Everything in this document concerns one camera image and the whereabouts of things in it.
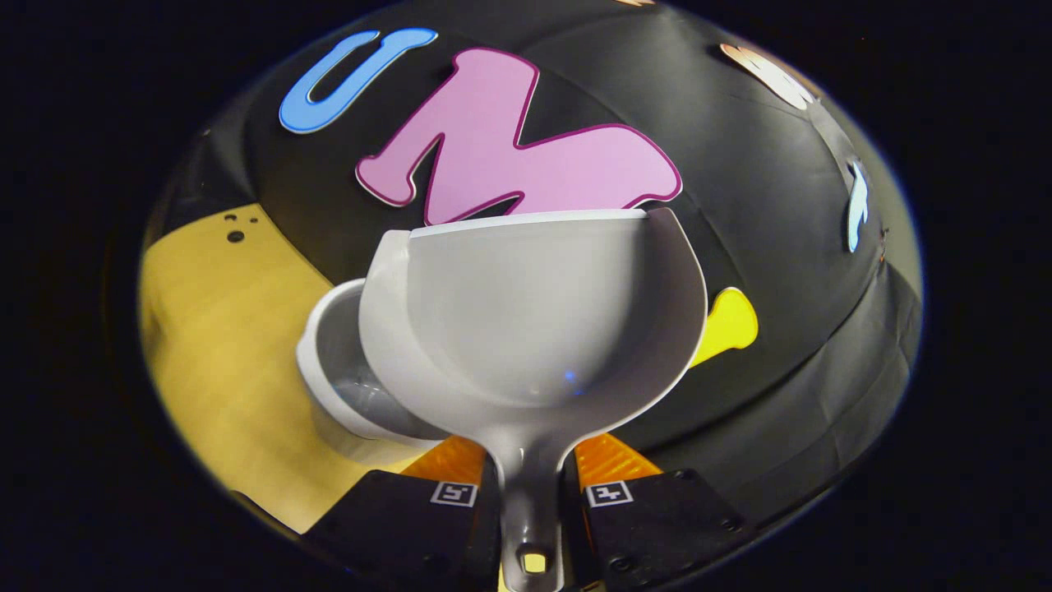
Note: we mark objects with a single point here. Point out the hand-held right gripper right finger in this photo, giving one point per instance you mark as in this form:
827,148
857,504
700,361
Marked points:
657,518

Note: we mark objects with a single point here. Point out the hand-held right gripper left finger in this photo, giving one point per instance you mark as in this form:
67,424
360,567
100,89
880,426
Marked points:
411,526

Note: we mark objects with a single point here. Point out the white ribbed garbage bin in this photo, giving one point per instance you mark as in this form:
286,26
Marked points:
337,353

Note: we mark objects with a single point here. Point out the grey dustpan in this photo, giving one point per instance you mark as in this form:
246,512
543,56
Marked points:
534,329

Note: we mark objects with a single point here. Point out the yellow wooden desktop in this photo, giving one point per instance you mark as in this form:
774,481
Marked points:
222,345

